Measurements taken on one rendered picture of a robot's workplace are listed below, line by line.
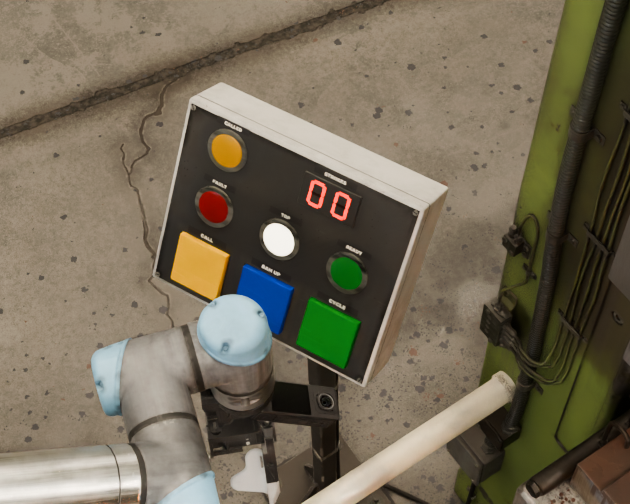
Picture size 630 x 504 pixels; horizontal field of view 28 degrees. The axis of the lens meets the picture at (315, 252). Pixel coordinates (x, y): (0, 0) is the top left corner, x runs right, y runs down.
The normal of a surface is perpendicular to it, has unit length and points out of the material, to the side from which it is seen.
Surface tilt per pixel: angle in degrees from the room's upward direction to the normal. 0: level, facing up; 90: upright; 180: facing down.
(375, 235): 60
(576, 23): 90
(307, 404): 30
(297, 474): 0
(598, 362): 90
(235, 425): 0
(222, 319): 0
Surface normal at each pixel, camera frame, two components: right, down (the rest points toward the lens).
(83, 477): 0.47, -0.37
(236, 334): -0.03, -0.54
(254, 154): -0.45, 0.37
